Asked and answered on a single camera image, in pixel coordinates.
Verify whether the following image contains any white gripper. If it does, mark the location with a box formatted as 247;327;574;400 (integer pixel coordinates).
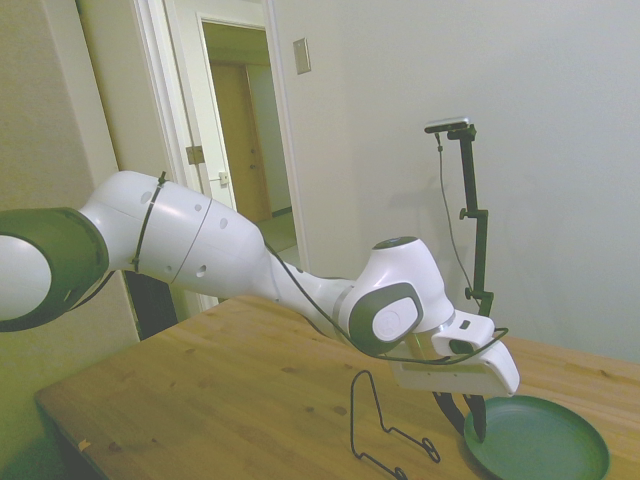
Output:
389;343;522;444

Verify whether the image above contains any teal round plate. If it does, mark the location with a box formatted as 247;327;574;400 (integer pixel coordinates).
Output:
462;394;612;480

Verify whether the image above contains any black tower box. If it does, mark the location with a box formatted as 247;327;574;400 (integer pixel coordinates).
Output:
123;269;179;342

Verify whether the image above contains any wooden hallway door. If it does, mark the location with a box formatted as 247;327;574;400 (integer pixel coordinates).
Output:
209;61;274;222

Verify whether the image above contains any white open door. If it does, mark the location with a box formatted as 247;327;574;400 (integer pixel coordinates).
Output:
74;0;222;321

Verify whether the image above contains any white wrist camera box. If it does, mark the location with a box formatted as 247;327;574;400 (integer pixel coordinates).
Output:
431;311;497;359

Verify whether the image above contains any black wire plate stand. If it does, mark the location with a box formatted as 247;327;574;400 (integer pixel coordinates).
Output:
349;370;443;480

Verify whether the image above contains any thin camera stand cable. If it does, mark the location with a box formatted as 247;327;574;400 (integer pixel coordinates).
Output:
434;131;477;302

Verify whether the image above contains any black camera stand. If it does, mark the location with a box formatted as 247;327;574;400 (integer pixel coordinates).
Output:
445;125;497;322

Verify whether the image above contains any grey exterior camera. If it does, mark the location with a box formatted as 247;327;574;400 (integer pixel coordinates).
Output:
424;115;473;135

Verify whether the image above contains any beige wall switch plate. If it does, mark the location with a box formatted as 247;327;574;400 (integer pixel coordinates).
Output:
292;37;312;77

